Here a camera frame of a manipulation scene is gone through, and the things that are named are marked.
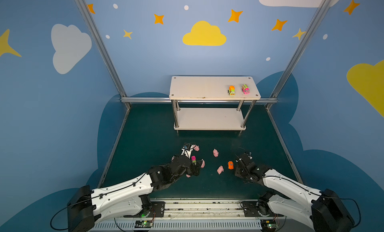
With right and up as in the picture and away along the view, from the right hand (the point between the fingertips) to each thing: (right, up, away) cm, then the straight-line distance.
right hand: (239, 168), depth 87 cm
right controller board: (+10, -22, -16) cm, 29 cm away
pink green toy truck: (-27, +4, +3) cm, 28 cm away
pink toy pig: (-25, +11, +8) cm, 29 cm away
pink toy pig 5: (-12, 0, -1) cm, 12 cm away
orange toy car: (-5, +2, +1) cm, 5 cm away
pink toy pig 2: (-13, +8, +6) cm, 16 cm away
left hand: (-25, +8, -11) cm, 29 cm away
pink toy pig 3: (-21, +2, +1) cm, 22 cm away
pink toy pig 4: (-30, -4, -1) cm, 31 cm away
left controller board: (-51, -21, -17) cm, 58 cm away
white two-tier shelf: (-14, +31, +20) cm, 40 cm away
